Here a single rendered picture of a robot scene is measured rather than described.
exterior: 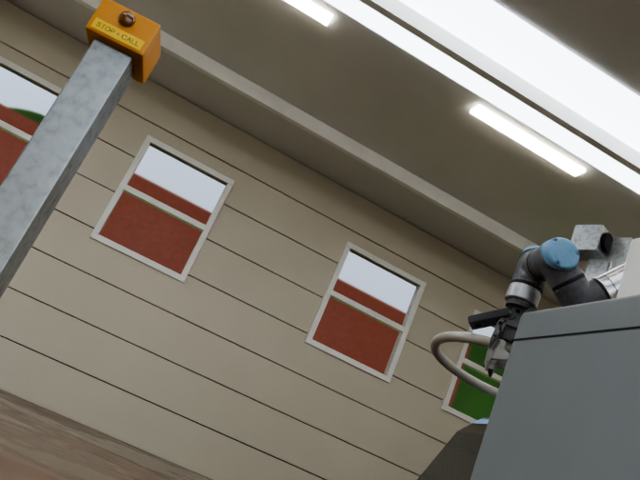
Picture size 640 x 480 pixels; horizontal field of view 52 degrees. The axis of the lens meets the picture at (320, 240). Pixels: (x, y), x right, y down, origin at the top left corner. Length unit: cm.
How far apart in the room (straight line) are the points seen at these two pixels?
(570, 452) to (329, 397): 736
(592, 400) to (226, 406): 711
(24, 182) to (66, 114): 15
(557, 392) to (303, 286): 729
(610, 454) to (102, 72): 107
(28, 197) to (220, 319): 682
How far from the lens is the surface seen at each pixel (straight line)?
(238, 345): 807
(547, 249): 178
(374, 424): 858
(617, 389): 103
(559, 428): 109
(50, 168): 128
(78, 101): 132
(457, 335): 190
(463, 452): 219
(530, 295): 186
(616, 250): 354
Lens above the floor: 42
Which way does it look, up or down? 19 degrees up
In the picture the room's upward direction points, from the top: 24 degrees clockwise
